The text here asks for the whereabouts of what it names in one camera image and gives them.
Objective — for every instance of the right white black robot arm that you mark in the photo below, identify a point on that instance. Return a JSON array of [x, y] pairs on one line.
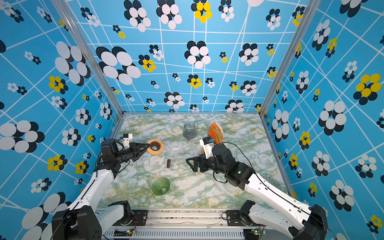
[[289, 216]]

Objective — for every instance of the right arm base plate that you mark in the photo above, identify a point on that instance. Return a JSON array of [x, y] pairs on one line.
[[234, 219]]

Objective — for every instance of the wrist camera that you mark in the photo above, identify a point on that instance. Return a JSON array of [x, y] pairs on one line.
[[207, 143], [126, 139]]

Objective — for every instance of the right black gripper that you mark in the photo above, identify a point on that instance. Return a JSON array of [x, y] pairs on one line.
[[203, 160]]

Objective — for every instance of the left green circuit board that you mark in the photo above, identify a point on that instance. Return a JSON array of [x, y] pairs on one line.
[[124, 233]]

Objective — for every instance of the green circuit board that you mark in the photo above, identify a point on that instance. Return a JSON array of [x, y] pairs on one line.
[[253, 234], [124, 233]]

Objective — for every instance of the clear glass dripper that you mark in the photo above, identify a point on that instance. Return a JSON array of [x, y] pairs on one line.
[[272, 181]]

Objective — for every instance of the left aluminium corner post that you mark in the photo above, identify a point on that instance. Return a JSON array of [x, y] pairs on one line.
[[76, 33]]

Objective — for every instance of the glass server with wooden handle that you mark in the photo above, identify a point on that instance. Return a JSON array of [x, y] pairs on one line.
[[173, 148]]

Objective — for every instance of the orange coffee filter pack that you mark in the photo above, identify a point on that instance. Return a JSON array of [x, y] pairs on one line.
[[216, 133]]

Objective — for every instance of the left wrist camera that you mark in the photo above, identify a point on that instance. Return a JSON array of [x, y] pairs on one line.
[[126, 139]]

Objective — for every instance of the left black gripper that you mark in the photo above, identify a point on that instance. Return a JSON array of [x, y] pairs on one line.
[[137, 153]]

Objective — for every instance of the aluminium front rail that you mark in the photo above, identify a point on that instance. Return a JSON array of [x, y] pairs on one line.
[[189, 224]]

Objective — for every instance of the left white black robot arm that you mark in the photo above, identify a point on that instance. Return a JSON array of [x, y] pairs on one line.
[[80, 221]]

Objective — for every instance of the right green circuit board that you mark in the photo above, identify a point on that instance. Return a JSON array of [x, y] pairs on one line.
[[253, 234]]

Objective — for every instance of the green glass dripper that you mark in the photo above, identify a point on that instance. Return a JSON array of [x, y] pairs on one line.
[[161, 186]]

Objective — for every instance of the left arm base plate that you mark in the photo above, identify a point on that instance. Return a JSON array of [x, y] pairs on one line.
[[138, 219]]

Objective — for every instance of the right aluminium corner post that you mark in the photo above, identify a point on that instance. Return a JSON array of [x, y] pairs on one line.
[[296, 40]]

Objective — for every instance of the aluminium corner post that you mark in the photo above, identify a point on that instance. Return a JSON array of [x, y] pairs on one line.
[[76, 33], [296, 40]]

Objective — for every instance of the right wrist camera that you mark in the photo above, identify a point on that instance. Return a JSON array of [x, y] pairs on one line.
[[207, 143]]

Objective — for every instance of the wooden ring dripper holder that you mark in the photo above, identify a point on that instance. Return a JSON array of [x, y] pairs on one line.
[[156, 147]]

